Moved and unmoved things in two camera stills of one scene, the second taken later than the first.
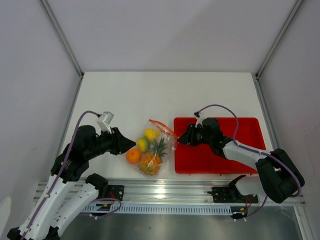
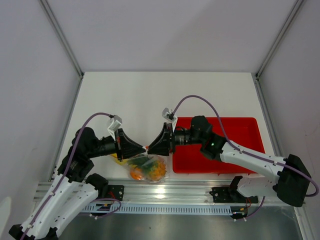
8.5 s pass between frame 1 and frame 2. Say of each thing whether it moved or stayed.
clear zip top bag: moved
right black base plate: stayed
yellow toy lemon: moved
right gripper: moved
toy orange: moved
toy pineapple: moved
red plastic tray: stayed
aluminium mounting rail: stayed
